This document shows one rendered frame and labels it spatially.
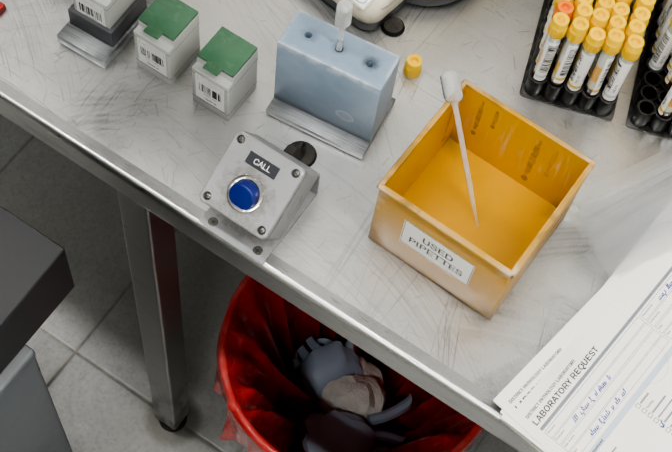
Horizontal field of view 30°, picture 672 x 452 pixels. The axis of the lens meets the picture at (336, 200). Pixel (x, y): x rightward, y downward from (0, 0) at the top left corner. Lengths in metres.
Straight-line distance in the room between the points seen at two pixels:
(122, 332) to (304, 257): 0.94
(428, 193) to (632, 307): 0.20
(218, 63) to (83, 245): 1.00
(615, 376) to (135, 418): 1.03
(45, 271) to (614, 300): 0.48
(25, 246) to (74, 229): 1.07
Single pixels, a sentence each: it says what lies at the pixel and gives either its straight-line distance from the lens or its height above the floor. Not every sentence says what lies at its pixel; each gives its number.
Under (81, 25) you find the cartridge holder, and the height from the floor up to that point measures 0.90.
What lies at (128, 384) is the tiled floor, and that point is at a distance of 1.99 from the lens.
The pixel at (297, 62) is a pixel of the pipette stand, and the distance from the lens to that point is 1.10.
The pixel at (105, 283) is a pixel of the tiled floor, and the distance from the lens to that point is 2.05.
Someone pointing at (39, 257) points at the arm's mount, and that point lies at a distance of 1.03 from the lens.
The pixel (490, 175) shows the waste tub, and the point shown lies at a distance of 1.15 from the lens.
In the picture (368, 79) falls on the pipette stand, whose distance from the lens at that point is 1.08.
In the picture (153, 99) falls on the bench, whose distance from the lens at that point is 1.18.
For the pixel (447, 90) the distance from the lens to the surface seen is 1.06.
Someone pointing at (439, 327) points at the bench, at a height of 0.87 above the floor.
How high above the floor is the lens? 1.88
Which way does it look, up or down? 63 degrees down
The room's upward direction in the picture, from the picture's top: 10 degrees clockwise
